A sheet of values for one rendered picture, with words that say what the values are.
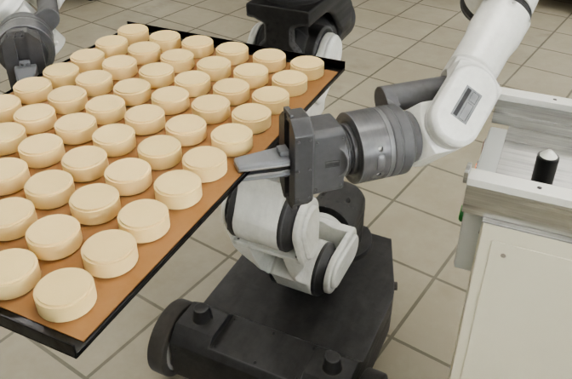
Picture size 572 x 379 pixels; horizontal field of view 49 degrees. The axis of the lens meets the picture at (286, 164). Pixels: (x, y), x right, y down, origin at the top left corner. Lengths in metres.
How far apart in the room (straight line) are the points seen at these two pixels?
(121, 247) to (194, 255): 1.55
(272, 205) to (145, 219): 0.67
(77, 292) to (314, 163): 0.30
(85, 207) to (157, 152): 0.12
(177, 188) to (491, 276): 0.53
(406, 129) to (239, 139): 0.20
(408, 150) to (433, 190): 1.74
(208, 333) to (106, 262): 1.04
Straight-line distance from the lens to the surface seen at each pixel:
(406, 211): 2.36
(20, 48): 1.03
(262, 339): 1.62
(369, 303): 1.75
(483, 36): 0.87
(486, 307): 1.05
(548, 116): 1.19
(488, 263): 1.00
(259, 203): 1.29
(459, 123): 0.77
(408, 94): 0.80
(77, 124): 0.81
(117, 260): 0.59
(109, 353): 1.91
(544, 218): 0.95
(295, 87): 0.87
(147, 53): 0.99
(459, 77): 0.79
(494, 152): 1.12
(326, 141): 0.72
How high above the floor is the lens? 1.40
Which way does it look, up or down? 33 degrees down
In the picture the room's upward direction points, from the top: straight up
